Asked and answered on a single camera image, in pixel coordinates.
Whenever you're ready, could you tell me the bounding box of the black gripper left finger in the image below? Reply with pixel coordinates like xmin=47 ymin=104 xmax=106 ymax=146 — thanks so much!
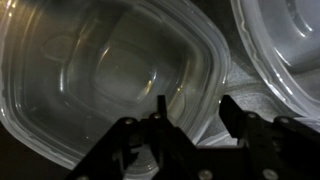
xmin=64 ymin=94 xmax=198 ymax=180

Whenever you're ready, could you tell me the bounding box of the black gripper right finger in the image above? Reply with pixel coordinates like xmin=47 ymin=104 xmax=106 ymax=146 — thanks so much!
xmin=219 ymin=94 xmax=320 ymax=180

